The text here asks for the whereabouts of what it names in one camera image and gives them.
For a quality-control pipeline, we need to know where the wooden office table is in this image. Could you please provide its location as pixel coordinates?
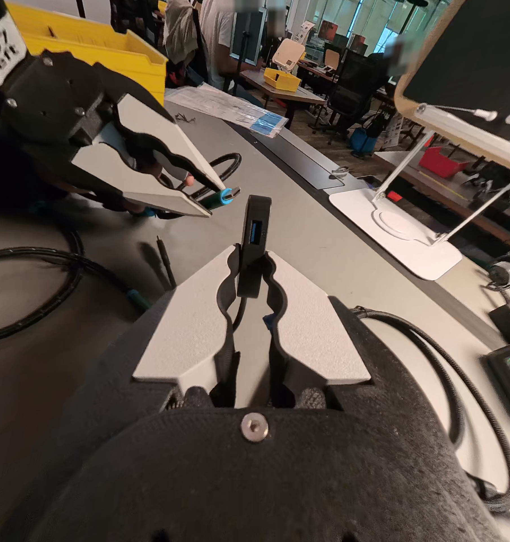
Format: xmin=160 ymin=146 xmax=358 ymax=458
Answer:
xmin=239 ymin=68 xmax=327 ymax=119

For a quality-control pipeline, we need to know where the dark grey power bank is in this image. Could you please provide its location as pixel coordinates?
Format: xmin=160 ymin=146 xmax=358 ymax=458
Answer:
xmin=486 ymin=345 xmax=510 ymax=428

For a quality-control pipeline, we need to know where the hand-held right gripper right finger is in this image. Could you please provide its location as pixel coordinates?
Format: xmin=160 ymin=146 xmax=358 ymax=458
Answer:
xmin=264 ymin=250 xmax=372 ymax=390

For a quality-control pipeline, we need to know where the black usb hub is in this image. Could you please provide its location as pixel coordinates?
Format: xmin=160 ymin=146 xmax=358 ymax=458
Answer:
xmin=237 ymin=195 xmax=273 ymax=299

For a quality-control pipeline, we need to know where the large black monitor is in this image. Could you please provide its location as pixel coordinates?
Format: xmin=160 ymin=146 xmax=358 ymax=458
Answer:
xmin=232 ymin=10 xmax=266 ymax=64

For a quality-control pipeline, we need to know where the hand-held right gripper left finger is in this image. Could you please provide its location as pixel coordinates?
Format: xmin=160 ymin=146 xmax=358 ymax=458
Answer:
xmin=132 ymin=245 xmax=241 ymax=390

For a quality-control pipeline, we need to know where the beige hanging jacket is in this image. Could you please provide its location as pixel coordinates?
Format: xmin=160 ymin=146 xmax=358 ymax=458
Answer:
xmin=163 ymin=0 xmax=198 ymax=64

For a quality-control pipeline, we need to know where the yellow plastic bin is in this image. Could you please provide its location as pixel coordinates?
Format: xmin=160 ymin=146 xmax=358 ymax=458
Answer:
xmin=0 ymin=2 xmax=169 ymax=113

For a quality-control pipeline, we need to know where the wooden workbench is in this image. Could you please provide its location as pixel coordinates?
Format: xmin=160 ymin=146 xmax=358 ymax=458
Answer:
xmin=374 ymin=150 xmax=510 ymax=240

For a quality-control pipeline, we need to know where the small yellow bin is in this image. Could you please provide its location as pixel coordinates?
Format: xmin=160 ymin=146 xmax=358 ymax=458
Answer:
xmin=263 ymin=68 xmax=302 ymax=93

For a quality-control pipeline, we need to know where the red plastic bin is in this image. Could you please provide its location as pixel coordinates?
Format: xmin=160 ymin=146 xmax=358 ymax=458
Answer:
xmin=419 ymin=146 xmax=469 ymax=178

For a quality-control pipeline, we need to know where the black braided switch cable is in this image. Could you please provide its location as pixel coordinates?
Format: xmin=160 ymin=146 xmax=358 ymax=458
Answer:
xmin=352 ymin=307 xmax=510 ymax=515

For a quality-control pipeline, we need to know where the black mesh office chair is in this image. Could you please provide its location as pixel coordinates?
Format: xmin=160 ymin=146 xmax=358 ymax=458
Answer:
xmin=327 ymin=51 xmax=391 ymax=128

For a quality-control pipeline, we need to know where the printed paper sheet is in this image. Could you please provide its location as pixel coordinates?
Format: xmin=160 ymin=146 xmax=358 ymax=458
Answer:
xmin=164 ymin=82 xmax=289 ymax=138

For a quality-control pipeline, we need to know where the white boxy device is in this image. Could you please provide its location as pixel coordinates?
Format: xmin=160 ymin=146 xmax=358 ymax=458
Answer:
xmin=272 ymin=38 xmax=306 ymax=70

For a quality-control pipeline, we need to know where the blue waste container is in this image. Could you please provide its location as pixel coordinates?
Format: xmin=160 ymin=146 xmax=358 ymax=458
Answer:
xmin=350 ymin=126 xmax=378 ymax=156

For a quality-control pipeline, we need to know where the grey black round device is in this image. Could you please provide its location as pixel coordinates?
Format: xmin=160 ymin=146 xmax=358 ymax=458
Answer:
xmin=486 ymin=252 xmax=510 ymax=293

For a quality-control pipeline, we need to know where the dark grey desk mat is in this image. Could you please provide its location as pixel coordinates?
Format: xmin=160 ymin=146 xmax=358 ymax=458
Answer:
xmin=238 ymin=121 xmax=366 ymax=191

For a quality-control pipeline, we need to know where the person's left hand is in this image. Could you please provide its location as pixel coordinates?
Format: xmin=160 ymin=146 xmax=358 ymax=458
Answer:
xmin=126 ymin=157 xmax=195 ymax=187

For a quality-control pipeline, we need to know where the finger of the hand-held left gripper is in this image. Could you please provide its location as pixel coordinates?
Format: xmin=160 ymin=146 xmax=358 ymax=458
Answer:
xmin=71 ymin=142 xmax=213 ymax=218
xmin=116 ymin=93 xmax=229 ymax=194

